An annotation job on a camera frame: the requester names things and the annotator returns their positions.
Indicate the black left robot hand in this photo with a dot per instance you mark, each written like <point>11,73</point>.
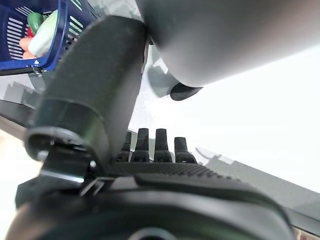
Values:
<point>100,75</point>

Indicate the blue plastic slotted basket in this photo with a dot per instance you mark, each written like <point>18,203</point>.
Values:
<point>60,30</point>

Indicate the pale white-green radish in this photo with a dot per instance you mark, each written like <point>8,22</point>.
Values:
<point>43,35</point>

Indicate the orange carrot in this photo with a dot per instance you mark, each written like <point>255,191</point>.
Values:
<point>24,45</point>

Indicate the red vegetable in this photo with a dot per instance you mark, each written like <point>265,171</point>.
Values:
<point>30,32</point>

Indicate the green pepper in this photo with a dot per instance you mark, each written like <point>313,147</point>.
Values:
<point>34,20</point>

